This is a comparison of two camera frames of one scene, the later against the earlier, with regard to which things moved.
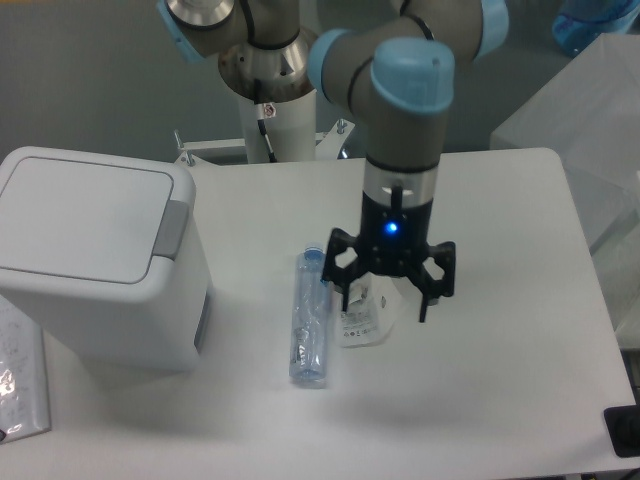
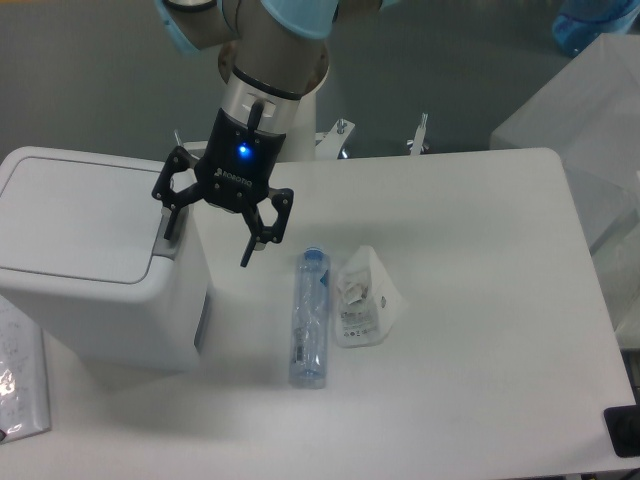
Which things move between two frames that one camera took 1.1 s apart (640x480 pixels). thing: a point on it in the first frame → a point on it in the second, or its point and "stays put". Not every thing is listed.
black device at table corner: (623, 426) stays put
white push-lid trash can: (107, 253) stays put
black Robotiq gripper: (392, 240) → (235, 168)
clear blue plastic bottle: (309, 319) stays put
